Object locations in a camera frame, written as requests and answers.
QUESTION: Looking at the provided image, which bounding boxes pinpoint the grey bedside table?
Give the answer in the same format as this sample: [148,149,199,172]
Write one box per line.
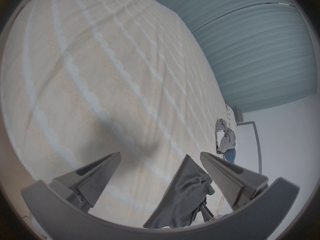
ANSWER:
[233,105,244,122]

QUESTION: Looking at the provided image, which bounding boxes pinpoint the black T-shirt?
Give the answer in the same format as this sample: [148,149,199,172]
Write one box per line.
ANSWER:
[142,154,216,229]

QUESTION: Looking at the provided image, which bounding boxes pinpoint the blue-green curtain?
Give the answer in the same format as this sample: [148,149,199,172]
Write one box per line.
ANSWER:
[129,0,297,32]
[192,3,316,113]

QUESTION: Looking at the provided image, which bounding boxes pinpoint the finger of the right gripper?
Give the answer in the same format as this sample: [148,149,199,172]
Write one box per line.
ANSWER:
[199,202,217,221]

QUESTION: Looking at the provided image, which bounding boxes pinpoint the white printed pillow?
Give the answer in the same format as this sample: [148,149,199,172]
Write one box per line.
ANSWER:
[225,103,238,135]

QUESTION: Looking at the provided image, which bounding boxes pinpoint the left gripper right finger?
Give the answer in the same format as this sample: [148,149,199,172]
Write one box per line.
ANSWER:
[199,152,270,212]

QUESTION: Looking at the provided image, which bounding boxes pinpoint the bed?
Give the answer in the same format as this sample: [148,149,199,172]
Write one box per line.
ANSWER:
[0,0,263,228]

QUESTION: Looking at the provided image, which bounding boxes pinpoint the dark blue garment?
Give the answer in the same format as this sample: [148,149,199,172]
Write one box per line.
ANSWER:
[224,148,236,164]

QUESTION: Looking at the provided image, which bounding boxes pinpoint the grey knitted garment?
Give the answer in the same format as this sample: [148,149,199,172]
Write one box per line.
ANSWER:
[215,118,237,154]

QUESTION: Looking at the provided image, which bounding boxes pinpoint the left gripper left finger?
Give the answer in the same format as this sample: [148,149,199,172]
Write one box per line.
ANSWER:
[51,151,122,212]

